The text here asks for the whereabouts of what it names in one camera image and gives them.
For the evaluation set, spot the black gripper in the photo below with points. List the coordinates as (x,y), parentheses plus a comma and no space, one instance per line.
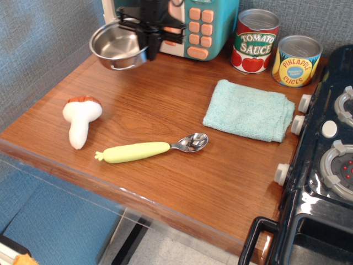
(152,23)

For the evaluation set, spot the silver steel pot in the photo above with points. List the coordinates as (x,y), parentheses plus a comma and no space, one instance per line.
(117,48)

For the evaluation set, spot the spoon with yellow-green handle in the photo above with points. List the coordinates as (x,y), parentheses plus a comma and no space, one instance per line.
(127,153)

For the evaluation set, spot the toy microwave teal and cream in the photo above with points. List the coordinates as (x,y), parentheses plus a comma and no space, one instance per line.
(209,24)

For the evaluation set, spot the plush white brown mushroom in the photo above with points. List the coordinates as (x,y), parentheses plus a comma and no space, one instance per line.
(79,112)

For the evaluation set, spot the light teal folded cloth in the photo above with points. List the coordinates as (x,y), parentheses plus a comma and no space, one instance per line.
(249,112)

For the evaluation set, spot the tomato sauce can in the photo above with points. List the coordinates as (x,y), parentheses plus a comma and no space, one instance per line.
(256,34)

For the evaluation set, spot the pineapple slices can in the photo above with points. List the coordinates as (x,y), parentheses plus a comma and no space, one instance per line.
(296,60)

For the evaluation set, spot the black toy stove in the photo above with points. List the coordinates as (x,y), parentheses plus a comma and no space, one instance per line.
(315,222)

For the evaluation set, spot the orange black object in corner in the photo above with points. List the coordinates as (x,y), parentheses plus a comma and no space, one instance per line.
(14,253)

